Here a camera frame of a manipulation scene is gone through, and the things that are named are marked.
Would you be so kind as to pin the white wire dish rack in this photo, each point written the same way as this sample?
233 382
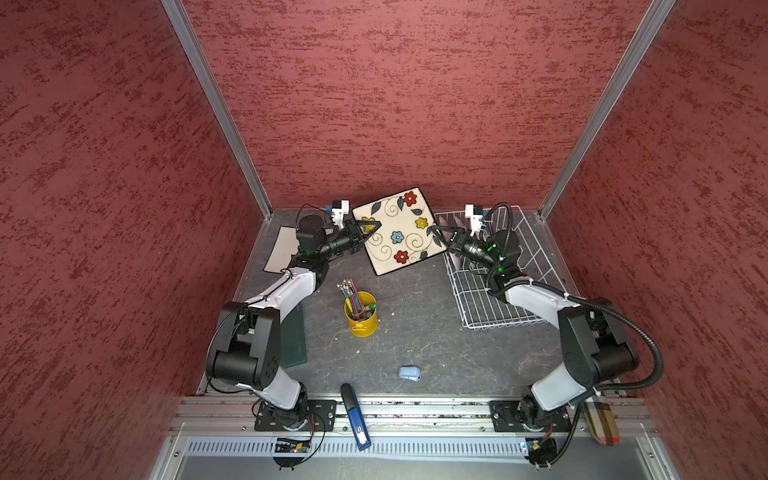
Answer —
487 299

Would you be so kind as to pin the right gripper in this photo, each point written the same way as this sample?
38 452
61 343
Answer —
454 243

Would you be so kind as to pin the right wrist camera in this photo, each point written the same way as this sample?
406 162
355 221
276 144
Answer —
475 214

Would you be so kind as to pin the coloured pencils bundle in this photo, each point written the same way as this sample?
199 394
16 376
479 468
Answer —
358 309

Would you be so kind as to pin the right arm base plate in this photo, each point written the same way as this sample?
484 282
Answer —
516 417

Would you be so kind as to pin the green rectangular block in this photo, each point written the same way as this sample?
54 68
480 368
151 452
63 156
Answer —
293 339

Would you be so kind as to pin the square plate white back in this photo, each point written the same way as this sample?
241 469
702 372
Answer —
284 248

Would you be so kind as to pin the plaid tape roll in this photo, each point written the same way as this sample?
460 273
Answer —
602 424

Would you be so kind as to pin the light blue eraser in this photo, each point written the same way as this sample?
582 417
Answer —
410 373

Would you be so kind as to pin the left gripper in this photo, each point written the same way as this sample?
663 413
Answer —
356 236

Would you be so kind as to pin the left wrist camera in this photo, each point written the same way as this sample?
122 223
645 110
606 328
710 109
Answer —
338 210

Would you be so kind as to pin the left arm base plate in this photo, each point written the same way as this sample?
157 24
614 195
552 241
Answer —
308 415

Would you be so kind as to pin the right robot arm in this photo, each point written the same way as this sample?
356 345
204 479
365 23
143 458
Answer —
594 345

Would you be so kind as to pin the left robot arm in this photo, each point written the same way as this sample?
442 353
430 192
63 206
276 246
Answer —
245 349

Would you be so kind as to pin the square floral plate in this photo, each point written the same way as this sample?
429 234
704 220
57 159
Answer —
402 239

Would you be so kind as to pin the yellow pencil cup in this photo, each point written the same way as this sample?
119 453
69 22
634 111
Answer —
365 322

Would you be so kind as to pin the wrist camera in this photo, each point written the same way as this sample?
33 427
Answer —
338 210
475 214

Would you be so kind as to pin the blue black stapler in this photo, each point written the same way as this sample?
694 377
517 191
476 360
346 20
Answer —
355 417

